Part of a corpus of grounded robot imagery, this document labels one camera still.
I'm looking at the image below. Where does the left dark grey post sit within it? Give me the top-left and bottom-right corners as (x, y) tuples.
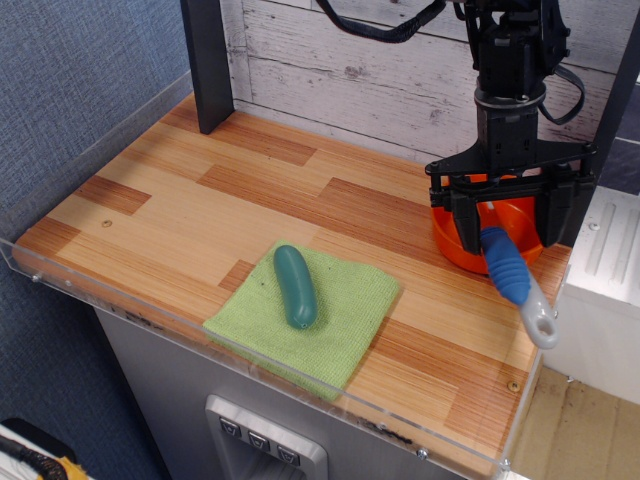
(180, 0), (235, 134)

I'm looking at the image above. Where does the dark grey post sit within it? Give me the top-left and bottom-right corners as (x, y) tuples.
(180, 0), (235, 134)
(560, 45), (639, 247)

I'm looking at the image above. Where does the white ribbed appliance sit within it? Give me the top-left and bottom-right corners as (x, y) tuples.
(543, 187), (639, 404)

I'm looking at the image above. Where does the clear acrylic guard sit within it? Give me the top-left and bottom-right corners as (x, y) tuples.
(0, 69), (573, 480)

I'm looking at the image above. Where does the green cloth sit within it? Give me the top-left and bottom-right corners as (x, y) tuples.
(203, 241), (400, 402)

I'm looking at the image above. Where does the green toy cucumber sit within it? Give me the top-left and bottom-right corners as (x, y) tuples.
(273, 245), (319, 329)

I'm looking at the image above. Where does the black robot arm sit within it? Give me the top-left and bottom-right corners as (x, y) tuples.
(425, 1), (597, 255)

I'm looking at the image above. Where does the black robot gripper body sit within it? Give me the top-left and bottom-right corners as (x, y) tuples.
(425, 89), (597, 210)

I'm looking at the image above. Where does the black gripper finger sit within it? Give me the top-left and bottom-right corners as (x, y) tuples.
(535, 182), (575, 247)
(451, 192), (481, 254)

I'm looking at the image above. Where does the silver toy fridge cabinet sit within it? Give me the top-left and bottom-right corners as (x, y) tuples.
(97, 310), (461, 479)

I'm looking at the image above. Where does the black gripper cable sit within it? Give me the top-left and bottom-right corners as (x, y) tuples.
(537, 64), (586, 126)

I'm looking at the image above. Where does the black and yellow cable bundle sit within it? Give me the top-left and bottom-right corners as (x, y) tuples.
(0, 418), (89, 480)

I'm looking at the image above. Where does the orange pan with grey handle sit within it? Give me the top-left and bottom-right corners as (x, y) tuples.
(430, 174), (559, 350)

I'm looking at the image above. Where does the right dark grey post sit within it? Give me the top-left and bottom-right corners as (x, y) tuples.
(560, 45), (639, 247)

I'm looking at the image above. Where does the blue handled fork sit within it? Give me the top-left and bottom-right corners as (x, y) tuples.
(480, 202), (531, 306)

